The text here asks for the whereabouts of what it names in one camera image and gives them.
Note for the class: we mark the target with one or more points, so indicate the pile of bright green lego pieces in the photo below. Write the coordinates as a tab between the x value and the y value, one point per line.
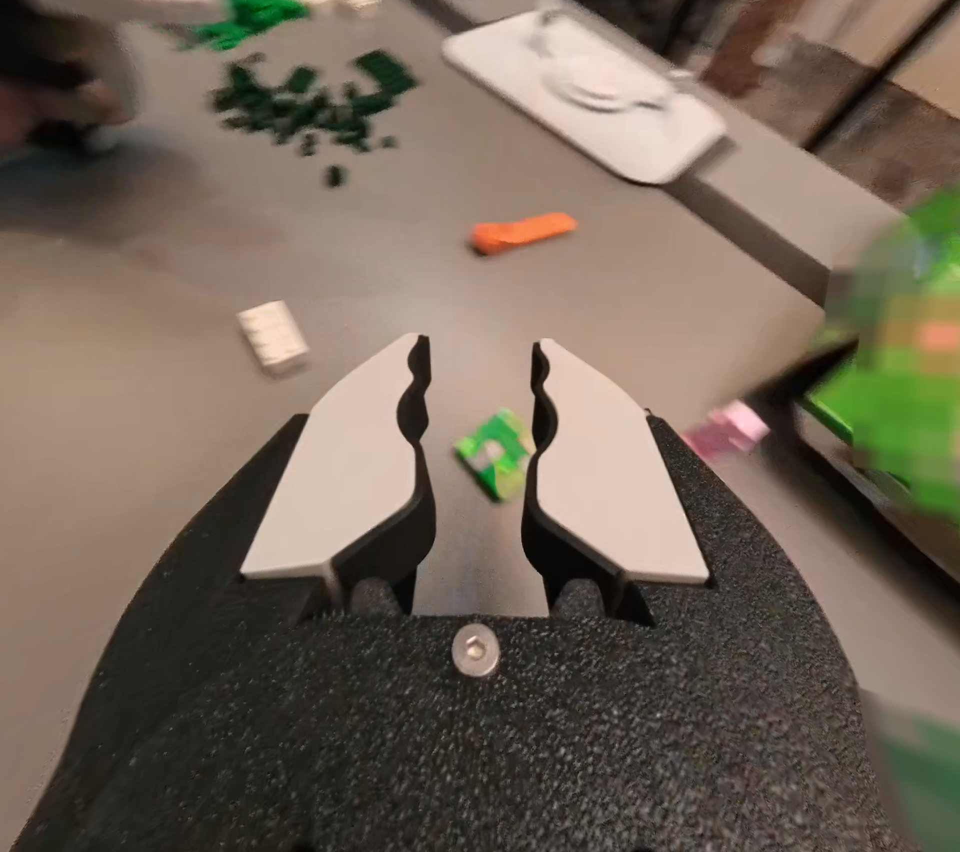
247	12

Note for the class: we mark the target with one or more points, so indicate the white book stand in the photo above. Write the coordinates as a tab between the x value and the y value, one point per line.
600	109

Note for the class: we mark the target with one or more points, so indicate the green lego box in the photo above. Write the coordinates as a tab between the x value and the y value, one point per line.
829	406

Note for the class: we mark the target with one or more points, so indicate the green tiled lego assembly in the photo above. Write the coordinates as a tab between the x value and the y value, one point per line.
495	454

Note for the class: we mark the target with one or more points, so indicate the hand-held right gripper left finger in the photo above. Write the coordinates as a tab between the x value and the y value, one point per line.
345	477

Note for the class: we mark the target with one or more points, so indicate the orange brick separator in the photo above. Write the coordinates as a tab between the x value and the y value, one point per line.
525	233

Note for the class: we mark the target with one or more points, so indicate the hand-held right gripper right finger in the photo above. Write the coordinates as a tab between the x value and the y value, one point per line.
615	477

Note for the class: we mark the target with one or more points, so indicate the pile of dark green lego pieces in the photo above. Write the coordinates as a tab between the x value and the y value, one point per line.
300	102

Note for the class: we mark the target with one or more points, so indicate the pink lego pig figure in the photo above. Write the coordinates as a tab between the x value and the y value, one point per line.
727	428

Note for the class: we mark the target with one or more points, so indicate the small dark green lego brick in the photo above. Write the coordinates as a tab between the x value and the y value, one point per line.
335	175

